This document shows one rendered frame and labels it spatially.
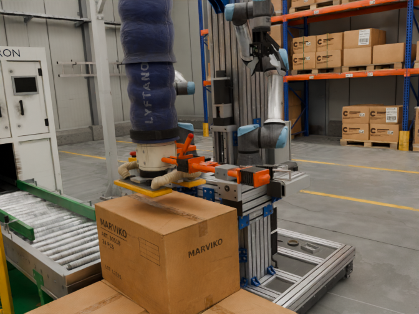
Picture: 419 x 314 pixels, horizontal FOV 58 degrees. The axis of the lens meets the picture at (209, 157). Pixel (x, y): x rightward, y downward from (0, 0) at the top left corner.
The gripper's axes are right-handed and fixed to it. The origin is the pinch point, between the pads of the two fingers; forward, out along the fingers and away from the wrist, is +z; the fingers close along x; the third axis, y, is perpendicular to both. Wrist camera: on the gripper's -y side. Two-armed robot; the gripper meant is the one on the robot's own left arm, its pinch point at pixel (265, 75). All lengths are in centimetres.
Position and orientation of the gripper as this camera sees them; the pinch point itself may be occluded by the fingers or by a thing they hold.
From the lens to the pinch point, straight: 175.0
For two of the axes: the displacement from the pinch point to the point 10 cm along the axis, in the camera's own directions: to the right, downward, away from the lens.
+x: 7.4, 0.9, -6.7
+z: 0.5, 9.8, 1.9
